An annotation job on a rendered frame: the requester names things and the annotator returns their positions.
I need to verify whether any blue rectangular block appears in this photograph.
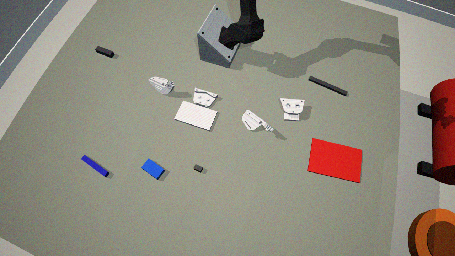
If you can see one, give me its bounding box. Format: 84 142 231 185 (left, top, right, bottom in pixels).
141 159 165 180

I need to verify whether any blue rectangular bar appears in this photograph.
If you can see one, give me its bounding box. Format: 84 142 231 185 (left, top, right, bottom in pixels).
81 155 109 177

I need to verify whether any red flat plate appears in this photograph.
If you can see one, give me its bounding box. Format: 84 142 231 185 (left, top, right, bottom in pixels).
308 138 362 183

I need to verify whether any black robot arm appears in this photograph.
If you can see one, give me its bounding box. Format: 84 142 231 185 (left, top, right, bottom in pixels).
219 0 265 50

